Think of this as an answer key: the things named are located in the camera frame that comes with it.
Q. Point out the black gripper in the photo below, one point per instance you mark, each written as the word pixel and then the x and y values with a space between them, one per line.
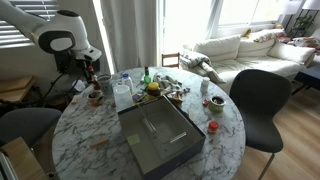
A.
pixel 88 69

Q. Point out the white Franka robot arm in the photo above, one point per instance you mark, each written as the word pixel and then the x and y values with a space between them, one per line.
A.
pixel 56 30

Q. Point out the hot sauce bottle red cap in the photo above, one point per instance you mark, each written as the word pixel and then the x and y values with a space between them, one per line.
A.
pixel 95 83

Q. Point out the steel mug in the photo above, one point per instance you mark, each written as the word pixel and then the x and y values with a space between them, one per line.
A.
pixel 105 85

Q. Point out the translucent plastic container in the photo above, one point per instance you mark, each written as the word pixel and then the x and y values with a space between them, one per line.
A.
pixel 123 98

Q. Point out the white bottle blue cap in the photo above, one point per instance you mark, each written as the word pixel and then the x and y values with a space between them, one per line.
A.
pixel 127 83

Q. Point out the green bottle red cap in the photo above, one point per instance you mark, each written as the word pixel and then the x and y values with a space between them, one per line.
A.
pixel 147 77

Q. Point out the white curtain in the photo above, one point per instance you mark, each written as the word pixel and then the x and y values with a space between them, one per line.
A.
pixel 130 33

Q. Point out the dark jar yellow lid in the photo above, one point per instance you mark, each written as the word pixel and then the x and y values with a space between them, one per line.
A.
pixel 153 89

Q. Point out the wooden shelf unit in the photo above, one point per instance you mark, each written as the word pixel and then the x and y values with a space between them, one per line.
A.
pixel 15 88

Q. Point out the grey padded chair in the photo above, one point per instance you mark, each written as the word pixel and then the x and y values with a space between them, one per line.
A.
pixel 26 123

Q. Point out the green sticky note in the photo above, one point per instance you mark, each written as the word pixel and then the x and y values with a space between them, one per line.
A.
pixel 133 139

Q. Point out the white window blinds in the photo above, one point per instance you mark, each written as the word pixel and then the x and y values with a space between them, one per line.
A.
pixel 16 33

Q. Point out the crumpled cloth pile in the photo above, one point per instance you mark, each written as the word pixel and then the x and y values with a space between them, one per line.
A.
pixel 170 85

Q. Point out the wooden chair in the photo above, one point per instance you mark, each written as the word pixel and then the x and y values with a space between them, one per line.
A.
pixel 170 60

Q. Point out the dark blue cardboard box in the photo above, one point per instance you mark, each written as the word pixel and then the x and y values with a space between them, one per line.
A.
pixel 160 140

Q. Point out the light wooden board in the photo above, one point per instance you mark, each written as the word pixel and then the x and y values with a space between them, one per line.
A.
pixel 23 160

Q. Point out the folded grey blanket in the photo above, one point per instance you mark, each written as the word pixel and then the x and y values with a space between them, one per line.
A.
pixel 200 63

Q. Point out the small white bottle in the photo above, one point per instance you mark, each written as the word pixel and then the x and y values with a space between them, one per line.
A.
pixel 205 85

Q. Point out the small jar red lid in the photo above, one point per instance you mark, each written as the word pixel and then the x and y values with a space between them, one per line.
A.
pixel 213 127

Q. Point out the white sofa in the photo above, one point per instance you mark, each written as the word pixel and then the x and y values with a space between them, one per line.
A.
pixel 253 56

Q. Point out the black shell chair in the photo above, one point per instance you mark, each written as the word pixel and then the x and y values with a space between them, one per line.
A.
pixel 260 106

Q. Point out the black coffee table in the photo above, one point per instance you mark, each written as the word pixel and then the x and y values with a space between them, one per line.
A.
pixel 308 76

